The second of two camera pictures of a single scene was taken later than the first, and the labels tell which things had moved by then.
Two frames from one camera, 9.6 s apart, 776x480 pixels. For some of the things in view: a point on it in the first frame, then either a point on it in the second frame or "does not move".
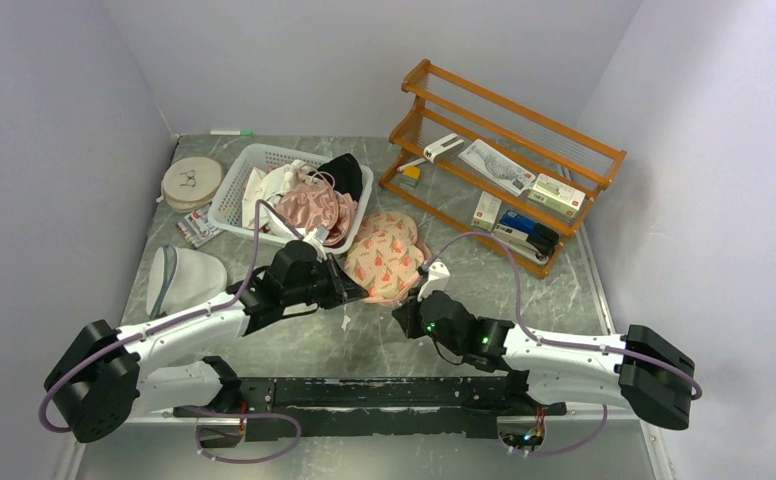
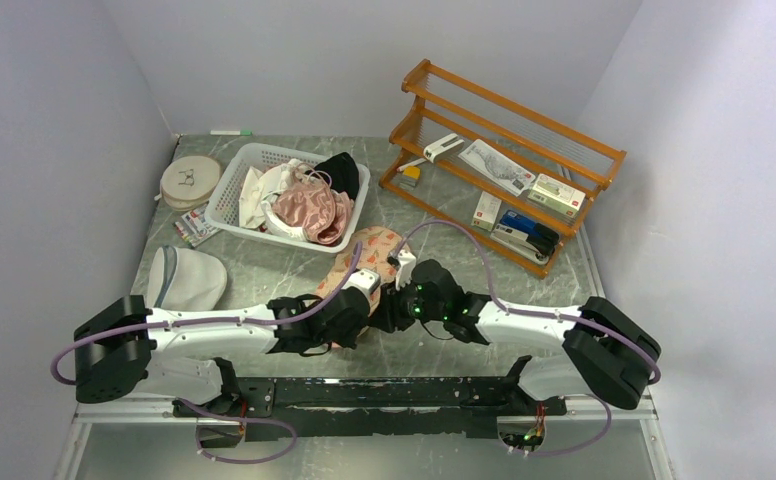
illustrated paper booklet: (498, 168) does not move
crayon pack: (196, 228) does not move
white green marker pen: (232, 132) does not move
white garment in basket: (263, 185) does not move
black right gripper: (407, 314) → (389, 316)
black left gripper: (341, 287) → (350, 337)
